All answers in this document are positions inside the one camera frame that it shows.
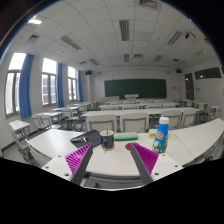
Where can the black cloth mat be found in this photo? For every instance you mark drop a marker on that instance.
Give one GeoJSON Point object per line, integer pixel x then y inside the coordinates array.
{"type": "Point", "coordinates": [91, 137]}

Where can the dark classroom door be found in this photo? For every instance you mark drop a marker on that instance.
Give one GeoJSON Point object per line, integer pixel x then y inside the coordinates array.
{"type": "Point", "coordinates": [189, 86]}

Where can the white chair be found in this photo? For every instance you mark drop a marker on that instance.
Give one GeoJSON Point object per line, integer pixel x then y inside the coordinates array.
{"type": "Point", "coordinates": [102, 122]}
{"type": "Point", "coordinates": [134, 122]}

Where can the red round coaster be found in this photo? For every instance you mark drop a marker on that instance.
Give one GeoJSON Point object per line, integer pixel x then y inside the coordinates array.
{"type": "Point", "coordinates": [128, 146]}

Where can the white desk far left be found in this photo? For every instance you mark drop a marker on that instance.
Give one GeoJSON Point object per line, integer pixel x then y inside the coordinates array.
{"type": "Point", "coordinates": [19, 129]}

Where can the blue curtain middle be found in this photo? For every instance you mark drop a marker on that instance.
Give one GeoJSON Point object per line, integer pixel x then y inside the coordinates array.
{"type": "Point", "coordinates": [59, 82]}

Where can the blue plastic drink bottle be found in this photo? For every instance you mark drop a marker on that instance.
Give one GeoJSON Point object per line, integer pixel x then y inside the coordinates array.
{"type": "Point", "coordinates": [159, 146]}

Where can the green chalkboard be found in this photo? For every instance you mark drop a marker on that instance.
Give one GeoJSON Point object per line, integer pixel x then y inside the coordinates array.
{"type": "Point", "coordinates": [144, 88]}

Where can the blue curtain left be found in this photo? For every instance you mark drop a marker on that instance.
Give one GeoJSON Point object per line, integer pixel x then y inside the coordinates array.
{"type": "Point", "coordinates": [24, 87]}

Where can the green rectangular box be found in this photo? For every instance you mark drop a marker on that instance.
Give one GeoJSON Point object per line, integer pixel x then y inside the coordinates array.
{"type": "Point", "coordinates": [127, 136]}

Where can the white chair centre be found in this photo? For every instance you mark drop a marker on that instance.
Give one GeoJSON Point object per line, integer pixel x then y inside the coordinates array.
{"type": "Point", "coordinates": [134, 122]}

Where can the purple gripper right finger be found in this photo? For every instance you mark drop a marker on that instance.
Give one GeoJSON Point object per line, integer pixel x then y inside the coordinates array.
{"type": "Point", "coordinates": [145, 161]}

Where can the blue curtain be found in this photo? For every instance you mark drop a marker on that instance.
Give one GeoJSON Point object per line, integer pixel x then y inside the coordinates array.
{"type": "Point", "coordinates": [59, 82]}
{"type": "Point", "coordinates": [24, 87]}
{"type": "Point", "coordinates": [80, 93]}

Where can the cork coaster under mug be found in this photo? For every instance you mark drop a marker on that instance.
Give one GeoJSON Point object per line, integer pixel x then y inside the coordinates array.
{"type": "Point", "coordinates": [110, 149]}

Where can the white chair left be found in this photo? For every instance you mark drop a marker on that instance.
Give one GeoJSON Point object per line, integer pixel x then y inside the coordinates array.
{"type": "Point", "coordinates": [102, 122]}

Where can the dark blue mug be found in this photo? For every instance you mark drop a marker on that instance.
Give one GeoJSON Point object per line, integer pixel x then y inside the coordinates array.
{"type": "Point", "coordinates": [107, 138]}

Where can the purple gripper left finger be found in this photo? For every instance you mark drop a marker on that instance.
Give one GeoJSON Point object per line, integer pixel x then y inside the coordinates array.
{"type": "Point", "coordinates": [78, 161]}

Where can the blue curtain far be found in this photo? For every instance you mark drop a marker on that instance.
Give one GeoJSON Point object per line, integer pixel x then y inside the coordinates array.
{"type": "Point", "coordinates": [80, 93]}

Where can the yellow-green sponge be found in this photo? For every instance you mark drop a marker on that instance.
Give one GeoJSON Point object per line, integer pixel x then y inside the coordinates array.
{"type": "Point", "coordinates": [152, 134]}

